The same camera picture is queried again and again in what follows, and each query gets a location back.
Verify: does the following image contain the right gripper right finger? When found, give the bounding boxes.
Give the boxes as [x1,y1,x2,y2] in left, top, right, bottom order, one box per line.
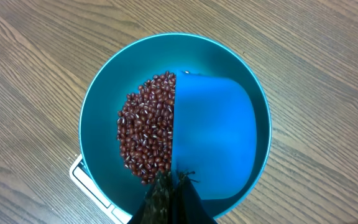
[174,171,217,224]

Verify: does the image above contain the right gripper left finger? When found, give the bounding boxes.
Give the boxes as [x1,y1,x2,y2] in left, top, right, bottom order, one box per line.
[128,171,173,224]

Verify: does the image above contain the blue plastic measuring scoop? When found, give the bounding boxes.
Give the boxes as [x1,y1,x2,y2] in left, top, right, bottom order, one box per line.
[172,72,257,200]

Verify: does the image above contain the red beans in bowl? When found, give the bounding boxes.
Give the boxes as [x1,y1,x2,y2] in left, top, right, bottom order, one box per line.
[116,71,177,185]

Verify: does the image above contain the white digital kitchen scale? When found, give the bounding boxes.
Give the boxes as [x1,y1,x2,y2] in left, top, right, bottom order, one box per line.
[69,154,132,224]

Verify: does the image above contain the teal blue bowl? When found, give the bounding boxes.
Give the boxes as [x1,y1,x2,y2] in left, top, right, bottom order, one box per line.
[78,33,272,218]

